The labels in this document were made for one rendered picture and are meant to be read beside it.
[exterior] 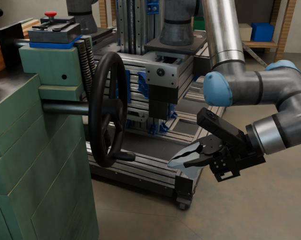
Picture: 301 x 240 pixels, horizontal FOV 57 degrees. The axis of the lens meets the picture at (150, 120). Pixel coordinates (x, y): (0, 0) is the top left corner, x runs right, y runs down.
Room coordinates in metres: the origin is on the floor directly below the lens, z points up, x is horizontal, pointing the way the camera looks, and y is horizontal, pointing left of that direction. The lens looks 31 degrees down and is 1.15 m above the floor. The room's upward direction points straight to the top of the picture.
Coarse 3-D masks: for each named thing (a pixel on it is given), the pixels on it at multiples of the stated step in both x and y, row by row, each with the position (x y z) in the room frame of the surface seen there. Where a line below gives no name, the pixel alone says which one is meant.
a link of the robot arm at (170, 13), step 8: (168, 0) 1.19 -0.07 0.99; (176, 0) 1.17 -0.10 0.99; (184, 0) 1.18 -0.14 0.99; (192, 0) 1.18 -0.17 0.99; (168, 8) 1.19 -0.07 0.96; (176, 8) 1.17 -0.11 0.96; (184, 8) 1.18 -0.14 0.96; (192, 8) 1.18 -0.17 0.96; (168, 16) 1.19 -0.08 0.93; (176, 16) 1.17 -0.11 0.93; (184, 16) 1.18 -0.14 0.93; (192, 16) 1.21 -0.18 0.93
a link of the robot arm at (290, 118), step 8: (296, 96) 0.50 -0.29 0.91; (288, 104) 0.50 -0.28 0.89; (296, 104) 0.48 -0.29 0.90; (280, 112) 0.49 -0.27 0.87; (288, 112) 0.48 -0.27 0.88; (296, 112) 0.47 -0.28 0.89; (280, 120) 0.47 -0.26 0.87; (288, 120) 0.46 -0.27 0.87; (296, 120) 0.46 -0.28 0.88; (280, 128) 0.46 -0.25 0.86; (288, 128) 0.45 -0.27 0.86; (296, 128) 0.45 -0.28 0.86; (288, 136) 0.45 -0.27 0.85; (296, 136) 0.44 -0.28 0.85; (288, 144) 0.45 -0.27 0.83; (296, 144) 0.45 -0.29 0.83
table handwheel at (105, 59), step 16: (112, 64) 0.66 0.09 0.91; (96, 80) 0.53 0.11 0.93; (112, 80) 0.64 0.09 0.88; (96, 96) 0.51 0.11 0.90; (112, 96) 0.62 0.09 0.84; (48, 112) 0.62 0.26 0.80; (64, 112) 0.62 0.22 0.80; (80, 112) 0.61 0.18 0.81; (96, 112) 0.49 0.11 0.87; (112, 112) 0.59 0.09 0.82; (96, 128) 0.48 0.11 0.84; (96, 144) 0.47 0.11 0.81; (112, 144) 0.63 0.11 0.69; (96, 160) 0.49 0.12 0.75; (112, 160) 0.54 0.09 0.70
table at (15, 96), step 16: (16, 64) 0.70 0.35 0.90; (0, 80) 0.59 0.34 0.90; (16, 80) 0.59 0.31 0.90; (32, 80) 0.61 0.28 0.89; (0, 96) 0.51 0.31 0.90; (16, 96) 0.53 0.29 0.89; (32, 96) 0.59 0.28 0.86; (48, 96) 0.62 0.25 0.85; (64, 96) 0.61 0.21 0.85; (0, 112) 0.47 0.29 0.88; (16, 112) 0.52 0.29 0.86; (0, 128) 0.46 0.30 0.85
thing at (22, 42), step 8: (16, 24) 0.74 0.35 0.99; (0, 32) 0.68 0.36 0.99; (8, 32) 0.70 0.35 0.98; (16, 32) 0.73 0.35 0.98; (0, 40) 0.68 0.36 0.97; (8, 40) 0.69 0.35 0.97; (16, 40) 0.71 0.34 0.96; (24, 40) 0.71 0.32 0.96; (8, 48) 0.68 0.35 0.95; (16, 48) 0.71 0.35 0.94; (8, 56) 0.68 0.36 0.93; (16, 56) 0.71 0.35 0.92; (8, 64) 0.68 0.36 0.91
